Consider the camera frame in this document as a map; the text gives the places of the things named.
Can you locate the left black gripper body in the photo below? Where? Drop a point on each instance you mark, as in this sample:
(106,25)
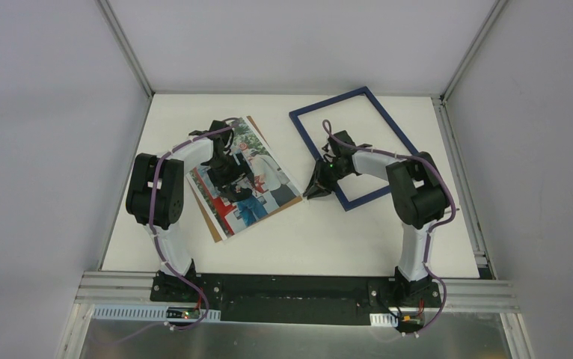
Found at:
(234,180)

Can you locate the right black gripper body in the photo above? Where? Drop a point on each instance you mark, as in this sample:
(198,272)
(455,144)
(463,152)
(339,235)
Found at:
(326,177)

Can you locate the photo of people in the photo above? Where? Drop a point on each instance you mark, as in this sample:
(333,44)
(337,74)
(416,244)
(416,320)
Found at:
(266,178)

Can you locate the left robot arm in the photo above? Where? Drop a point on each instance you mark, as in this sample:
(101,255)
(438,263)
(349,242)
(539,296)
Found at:
(155,195)

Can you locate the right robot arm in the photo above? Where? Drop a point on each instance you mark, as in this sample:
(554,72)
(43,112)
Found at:
(420,198)

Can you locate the clear acrylic glazing sheet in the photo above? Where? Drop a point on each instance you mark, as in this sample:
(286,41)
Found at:
(276,183)

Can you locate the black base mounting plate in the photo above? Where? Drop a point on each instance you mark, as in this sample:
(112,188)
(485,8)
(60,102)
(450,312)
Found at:
(302,300)

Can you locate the right white cable duct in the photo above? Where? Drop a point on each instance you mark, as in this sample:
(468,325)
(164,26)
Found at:
(385,320)

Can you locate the white cable duct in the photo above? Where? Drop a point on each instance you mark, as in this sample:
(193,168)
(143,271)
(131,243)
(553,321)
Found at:
(385,320)
(146,313)

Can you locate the left white cable duct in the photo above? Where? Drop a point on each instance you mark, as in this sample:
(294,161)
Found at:
(146,313)

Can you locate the aluminium rail frame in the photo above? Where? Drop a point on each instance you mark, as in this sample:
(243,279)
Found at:
(128,287)

